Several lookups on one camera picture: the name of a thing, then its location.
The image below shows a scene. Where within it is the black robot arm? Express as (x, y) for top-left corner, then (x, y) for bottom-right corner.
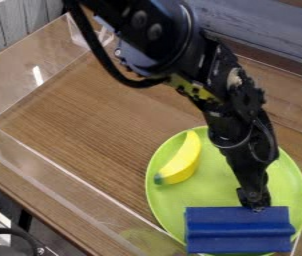
(63, 0), (280, 210)

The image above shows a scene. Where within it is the black cable lower left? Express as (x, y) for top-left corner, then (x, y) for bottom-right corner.
(0, 226), (45, 256)

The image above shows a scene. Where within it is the green round plate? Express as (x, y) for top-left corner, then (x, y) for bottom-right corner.
(145, 125), (302, 256)

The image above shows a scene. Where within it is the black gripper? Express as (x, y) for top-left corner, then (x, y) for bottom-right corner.
(208, 119), (281, 213)

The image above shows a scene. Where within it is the blue ridged block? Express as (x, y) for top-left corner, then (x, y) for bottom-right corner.
(185, 206), (296, 254)

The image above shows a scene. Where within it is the clear acrylic barrier wall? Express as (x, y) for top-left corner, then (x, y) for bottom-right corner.
(0, 18), (302, 256)

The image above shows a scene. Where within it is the yellow banana-shaped toy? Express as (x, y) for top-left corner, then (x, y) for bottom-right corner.
(154, 130), (202, 185)

